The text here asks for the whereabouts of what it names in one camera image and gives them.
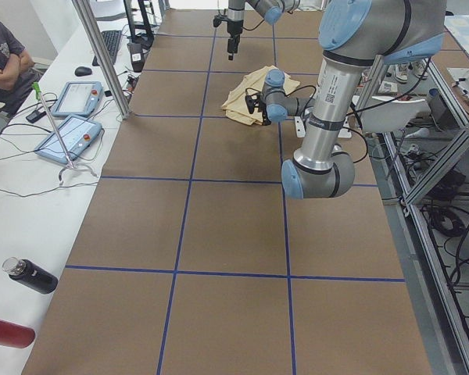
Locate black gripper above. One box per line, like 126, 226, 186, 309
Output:
227, 19, 243, 60
259, 102, 272, 126

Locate beige long-sleeve printed shirt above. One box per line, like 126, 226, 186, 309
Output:
221, 66, 306, 126

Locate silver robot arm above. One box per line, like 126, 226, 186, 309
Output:
281, 0, 446, 199
215, 0, 300, 61

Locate black box with label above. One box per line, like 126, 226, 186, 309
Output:
127, 42, 145, 73

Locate black keyboard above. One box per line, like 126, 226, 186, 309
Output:
101, 30, 122, 64

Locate black computer mouse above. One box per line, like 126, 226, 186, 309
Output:
74, 66, 92, 77

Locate far blue teach pendant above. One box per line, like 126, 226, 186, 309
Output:
51, 81, 104, 117

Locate blue teach pendant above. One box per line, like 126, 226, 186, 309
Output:
34, 115, 102, 165
51, 81, 104, 117

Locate near blue teach pendant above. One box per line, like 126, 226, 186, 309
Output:
34, 115, 102, 165

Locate metal stand with green tip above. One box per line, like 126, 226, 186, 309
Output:
32, 82, 98, 187

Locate seated person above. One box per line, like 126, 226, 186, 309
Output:
0, 21, 41, 116

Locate black bottle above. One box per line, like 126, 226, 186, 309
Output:
2, 257, 58, 295

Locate red bottle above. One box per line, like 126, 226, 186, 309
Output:
0, 320, 36, 348

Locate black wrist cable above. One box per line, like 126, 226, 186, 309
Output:
285, 84, 371, 165
240, 15, 269, 33

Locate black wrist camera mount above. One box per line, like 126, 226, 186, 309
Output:
213, 12, 228, 28
245, 87, 263, 114

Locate white camera post with base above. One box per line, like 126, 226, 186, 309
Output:
292, 113, 353, 139

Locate aluminium frame post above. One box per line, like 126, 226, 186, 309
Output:
72, 0, 131, 120

